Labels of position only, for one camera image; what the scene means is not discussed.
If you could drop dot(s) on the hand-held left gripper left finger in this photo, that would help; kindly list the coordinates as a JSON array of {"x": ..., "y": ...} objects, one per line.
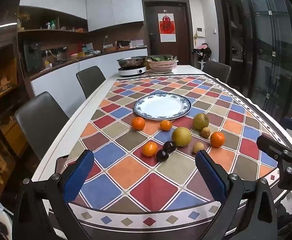
[{"x": 78, "y": 177}]

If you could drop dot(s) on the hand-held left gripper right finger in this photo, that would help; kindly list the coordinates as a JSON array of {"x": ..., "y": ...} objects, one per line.
[{"x": 211, "y": 177}]

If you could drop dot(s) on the small brown kiwi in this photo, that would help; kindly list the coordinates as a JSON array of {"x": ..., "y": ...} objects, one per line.
[
  {"x": 205, "y": 132},
  {"x": 198, "y": 147}
]

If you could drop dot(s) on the orange tangerine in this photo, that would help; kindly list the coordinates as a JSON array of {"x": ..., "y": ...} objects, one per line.
[
  {"x": 166, "y": 125},
  {"x": 138, "y": 123},
  {"x": 217, "y": 139},
  {"x": 149, "y": 149}
]

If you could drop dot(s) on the yellow round pear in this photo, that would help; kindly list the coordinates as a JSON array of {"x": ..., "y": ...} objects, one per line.
[{"x": 181, "y": 136}]

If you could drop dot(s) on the dark purple plum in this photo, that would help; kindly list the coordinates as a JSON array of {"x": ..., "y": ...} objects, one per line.
[
  {"x": 169, "y": 146},
  {"x": 162, "y": 155}
]

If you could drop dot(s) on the green-brown round pear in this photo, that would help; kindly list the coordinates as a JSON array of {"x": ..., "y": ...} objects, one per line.
[{"x": 201, "y": 121}]

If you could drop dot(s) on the blue-rimmed white plate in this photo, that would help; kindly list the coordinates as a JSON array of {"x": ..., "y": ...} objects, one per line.
[{"x": 162, "y": 106}]

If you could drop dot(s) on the dark smartphone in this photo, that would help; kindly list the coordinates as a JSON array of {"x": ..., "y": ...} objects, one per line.
[{"x": 61, "y": 163}]

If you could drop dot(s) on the colourful checkered tablecloth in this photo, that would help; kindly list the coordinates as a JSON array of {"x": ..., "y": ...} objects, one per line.
[{"x": 146, "y": 172}]

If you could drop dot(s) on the grey dining chair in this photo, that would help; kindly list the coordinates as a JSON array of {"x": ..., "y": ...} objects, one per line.
[
  {"x": 217, "y": 71},
  {"x": 42, "y": 122},
  {"x": 91, "y": 80}
]

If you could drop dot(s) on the glass sliding door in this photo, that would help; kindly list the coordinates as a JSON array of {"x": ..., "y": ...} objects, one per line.
[{"x": 261, "y": 42}]

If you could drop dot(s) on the white counter cabinet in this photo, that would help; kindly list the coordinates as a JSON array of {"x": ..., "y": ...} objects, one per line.
[{"x": 66, "y": 77}]

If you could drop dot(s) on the white high chair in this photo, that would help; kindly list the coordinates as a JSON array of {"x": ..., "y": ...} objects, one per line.
[{"x": 202, "y": 53}]

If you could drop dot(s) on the white induction cooker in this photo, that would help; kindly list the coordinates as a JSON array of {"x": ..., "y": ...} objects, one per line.
[{"x": 132, "y": 71}]

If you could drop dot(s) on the pink plastic basket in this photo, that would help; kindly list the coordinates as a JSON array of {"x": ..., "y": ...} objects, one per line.
[{"x": 162, "y": 65}]

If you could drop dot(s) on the wooden display cabinet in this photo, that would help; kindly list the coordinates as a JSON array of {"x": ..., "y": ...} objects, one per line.
[{"x": 1, "y": 80}]

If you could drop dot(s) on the steel pan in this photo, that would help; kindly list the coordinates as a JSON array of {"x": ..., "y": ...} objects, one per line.
[{"x": 132, "y": 61}]

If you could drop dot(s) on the green leafy vegetables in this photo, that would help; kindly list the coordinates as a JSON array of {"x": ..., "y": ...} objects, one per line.
[{"x": 161, "y": 58}]

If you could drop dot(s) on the black water dispenser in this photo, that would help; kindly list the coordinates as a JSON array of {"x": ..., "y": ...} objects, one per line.
[{"x": 32, "y": 56}]

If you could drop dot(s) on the white intercom panel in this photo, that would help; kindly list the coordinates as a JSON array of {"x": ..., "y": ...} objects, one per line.
[{"x": 200, "y": 32}]

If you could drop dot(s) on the dark brown door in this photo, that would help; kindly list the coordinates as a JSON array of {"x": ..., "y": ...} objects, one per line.
[{"x": 181, "y": 32}]

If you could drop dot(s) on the black picture frame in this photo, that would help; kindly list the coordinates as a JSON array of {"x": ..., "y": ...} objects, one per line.
[{"x": 123, "y": 43}]

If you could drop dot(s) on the red and white wall calendar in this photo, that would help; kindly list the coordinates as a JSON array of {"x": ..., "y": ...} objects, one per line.
[{"x": 166, "y": 27}]

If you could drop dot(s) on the white wall cabinets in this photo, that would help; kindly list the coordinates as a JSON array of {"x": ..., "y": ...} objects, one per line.
[{"x": 113, "y": 7}]

